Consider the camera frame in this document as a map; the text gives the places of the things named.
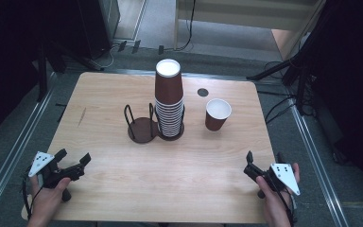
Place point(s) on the black metal stand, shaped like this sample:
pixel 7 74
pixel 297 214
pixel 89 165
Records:
pixel 301 78
pixel 42 75

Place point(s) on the person's left hand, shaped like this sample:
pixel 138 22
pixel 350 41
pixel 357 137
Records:
pixel 45 205

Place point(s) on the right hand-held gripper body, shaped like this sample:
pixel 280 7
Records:
pixel 285 175

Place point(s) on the single brown paper cup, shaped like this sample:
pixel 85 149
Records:
pixel 216 121

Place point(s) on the stack of brown paper cups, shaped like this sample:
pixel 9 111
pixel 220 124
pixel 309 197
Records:
pixel 169 88

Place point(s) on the black round table grommet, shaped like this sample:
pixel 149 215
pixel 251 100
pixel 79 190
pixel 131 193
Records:
pixel 202 92

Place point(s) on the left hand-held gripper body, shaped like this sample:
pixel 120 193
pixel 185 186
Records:
pixel 64 173

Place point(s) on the person's right hand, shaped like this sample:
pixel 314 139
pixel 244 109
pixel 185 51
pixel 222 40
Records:
pixel 275 211

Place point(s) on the pale wooden furniture frame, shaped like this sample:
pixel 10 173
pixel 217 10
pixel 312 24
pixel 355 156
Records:
pixel 239 12

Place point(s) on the grey metal floor rail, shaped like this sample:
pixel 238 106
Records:
pixel 15 148
pixel 315 164

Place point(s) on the dark cabinet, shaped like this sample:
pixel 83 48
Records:
pixel 97 25

